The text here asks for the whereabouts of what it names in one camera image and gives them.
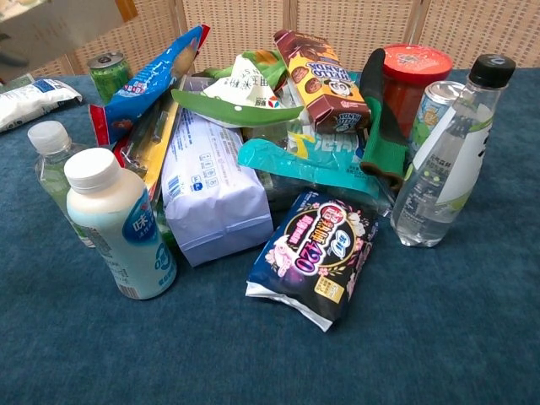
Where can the wicker folding screen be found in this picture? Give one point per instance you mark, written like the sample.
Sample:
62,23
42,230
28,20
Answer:
240,25

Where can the blue snack bag red edge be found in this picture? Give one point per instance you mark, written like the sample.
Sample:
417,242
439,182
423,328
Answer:
147,84

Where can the green drink can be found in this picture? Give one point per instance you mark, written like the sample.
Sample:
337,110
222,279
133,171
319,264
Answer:
110,76

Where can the yellow and white tissue box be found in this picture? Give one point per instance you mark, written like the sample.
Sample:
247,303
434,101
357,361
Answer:
63,29

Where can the brown yellow panda biscuit box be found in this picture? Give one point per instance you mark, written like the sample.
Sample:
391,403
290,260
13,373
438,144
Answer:
325,84

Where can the dark navy pad pack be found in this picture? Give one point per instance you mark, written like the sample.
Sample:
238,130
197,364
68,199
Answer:
316,257

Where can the white milk bottle blue label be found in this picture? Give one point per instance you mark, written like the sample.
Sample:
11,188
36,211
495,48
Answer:
114,228

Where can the green and white paper wrapper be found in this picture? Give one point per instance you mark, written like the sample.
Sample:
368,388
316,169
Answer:
240,90

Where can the teal snack bag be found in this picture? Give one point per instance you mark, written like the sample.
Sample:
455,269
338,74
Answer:
295,162

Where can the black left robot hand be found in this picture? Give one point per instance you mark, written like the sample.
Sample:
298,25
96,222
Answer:
12,59

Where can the clear bottle white cap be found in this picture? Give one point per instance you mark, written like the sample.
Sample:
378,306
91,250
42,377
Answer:
50,169

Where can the clear plastic package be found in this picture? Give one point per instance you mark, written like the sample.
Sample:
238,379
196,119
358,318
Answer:
287,190

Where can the red lid jar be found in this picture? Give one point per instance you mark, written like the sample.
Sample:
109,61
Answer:
415,67

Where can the yellow blister pack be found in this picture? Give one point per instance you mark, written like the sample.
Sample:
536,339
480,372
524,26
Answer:
158,143

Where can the silver drink can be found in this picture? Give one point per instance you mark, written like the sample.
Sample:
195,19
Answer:
434,109

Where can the clear bottle black cap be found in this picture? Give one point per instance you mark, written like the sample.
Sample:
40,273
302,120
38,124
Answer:
439,181

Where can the white packet green print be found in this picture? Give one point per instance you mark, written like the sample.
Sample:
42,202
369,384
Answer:
17,79

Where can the white plastic packet blue print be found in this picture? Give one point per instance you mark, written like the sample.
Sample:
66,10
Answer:
29,103

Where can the green and black work glove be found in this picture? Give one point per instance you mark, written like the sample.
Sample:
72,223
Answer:
384,143

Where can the white paper pack blue print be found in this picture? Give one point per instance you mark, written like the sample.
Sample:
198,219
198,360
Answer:
211,190

